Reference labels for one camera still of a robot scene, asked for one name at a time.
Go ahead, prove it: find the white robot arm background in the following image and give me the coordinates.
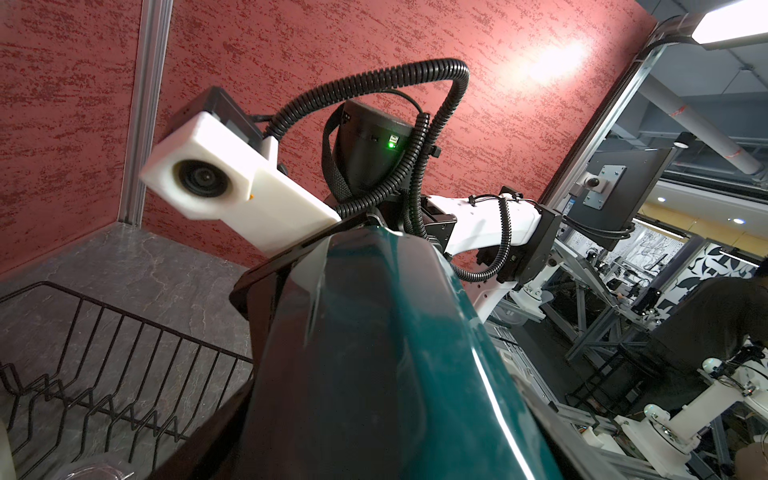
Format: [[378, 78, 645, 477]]
[[615, 358, 767, 479]]

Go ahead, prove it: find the person in dark shirt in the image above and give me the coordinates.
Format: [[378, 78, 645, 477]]
[[630, 260, 767, 416]]

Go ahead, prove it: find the clear plastic cup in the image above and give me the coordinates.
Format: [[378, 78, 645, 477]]
[[49, 453, 137, 480]]

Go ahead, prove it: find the black monitor on mount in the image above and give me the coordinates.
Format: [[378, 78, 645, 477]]
[[564, 149, 676, 250]]

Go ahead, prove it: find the aluminium corner post left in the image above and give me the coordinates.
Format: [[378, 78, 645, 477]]
[[117, 0, 174, 227]]

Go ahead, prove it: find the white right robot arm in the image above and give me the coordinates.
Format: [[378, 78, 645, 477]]
[[227, 134, 557, 362]]

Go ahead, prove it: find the black wire dish rack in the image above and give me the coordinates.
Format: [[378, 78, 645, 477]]
[[1, 281, 252, 479]]

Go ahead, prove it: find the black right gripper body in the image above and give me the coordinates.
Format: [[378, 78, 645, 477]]
[[229, 212, 385, 361]]

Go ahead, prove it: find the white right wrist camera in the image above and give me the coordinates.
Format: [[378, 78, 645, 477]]
[[140, 87, 341, 257]]

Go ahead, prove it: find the white mug green handle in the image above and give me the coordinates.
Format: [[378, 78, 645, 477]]
[[230, 224, 568, 480]]

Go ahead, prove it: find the black corrugated cable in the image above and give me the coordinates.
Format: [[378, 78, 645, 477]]
[[263, 58, 514, 284]]

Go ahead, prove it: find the ceiling light panel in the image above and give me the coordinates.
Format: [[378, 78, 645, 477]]
[[691, 0, 767, 50]]

